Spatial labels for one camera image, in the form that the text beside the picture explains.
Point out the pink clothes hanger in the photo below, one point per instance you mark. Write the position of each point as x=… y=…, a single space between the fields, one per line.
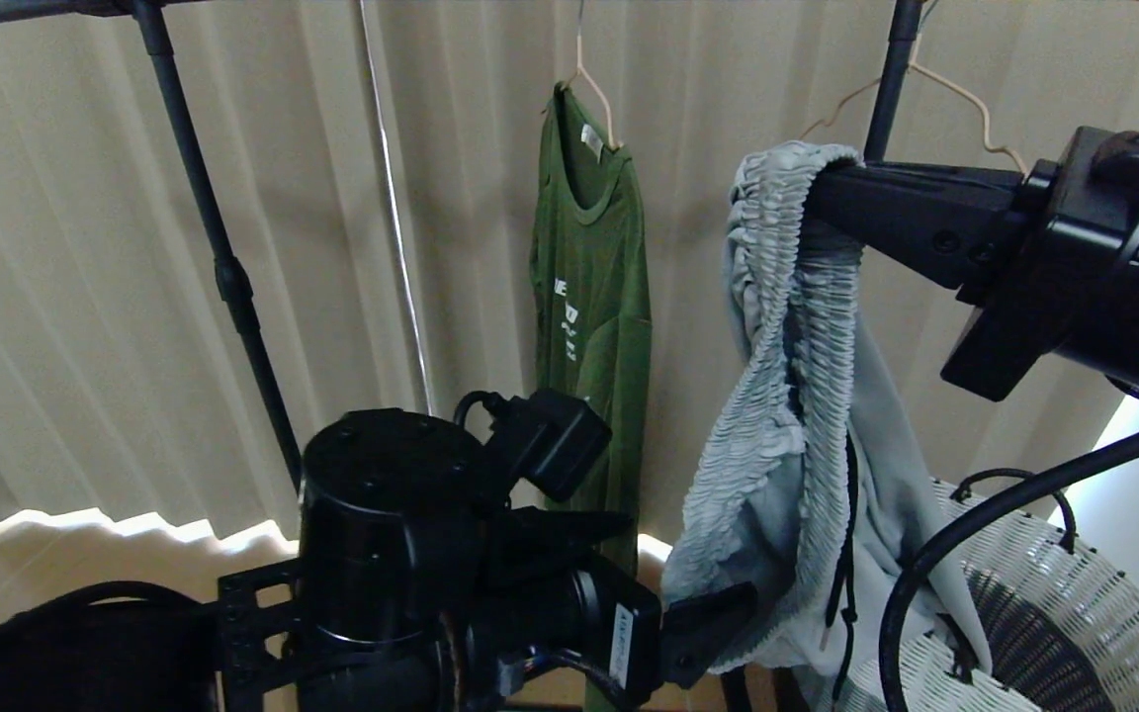
x=965 y=96
x=597 y=89

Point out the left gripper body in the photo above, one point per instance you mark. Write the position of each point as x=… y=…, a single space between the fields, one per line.
x=569 y=623

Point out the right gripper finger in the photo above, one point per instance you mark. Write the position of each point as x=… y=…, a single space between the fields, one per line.
x=925 y=175
x=925 y=222

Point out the green long-sleeved shirt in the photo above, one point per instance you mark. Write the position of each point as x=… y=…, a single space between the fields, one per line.
x=589 y=297

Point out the beige curtain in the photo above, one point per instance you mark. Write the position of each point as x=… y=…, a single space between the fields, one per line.
x=65 y=247

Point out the pale grey garment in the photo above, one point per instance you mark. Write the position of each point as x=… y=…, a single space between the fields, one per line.
x=777 y=396

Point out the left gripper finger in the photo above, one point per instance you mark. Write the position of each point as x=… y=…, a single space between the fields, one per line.
x=550 y=539
x=703 y=628

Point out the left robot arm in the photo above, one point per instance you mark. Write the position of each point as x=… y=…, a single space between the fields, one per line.
x=372 y=514

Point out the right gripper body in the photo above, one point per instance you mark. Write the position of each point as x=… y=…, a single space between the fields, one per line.
x=1123 y=287

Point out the white laundry basket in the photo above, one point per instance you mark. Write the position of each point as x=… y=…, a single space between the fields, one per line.
x=1103 y=613

